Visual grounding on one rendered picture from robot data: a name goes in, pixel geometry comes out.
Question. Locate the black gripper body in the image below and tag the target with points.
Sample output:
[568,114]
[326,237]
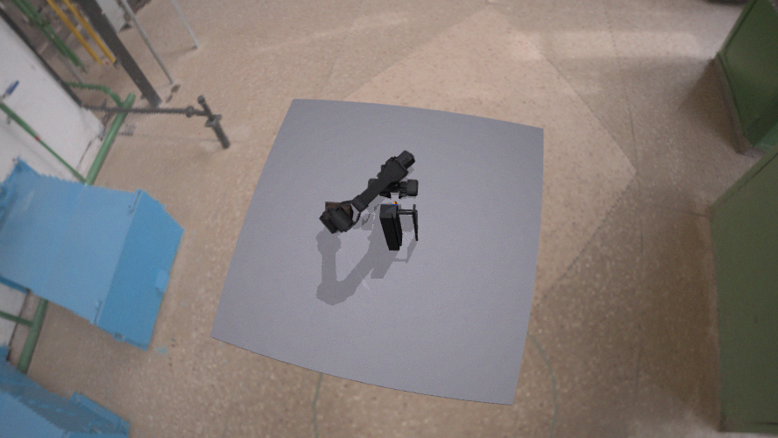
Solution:
[410,187]

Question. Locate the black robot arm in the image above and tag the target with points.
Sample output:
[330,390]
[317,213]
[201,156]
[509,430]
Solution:
[395,169]

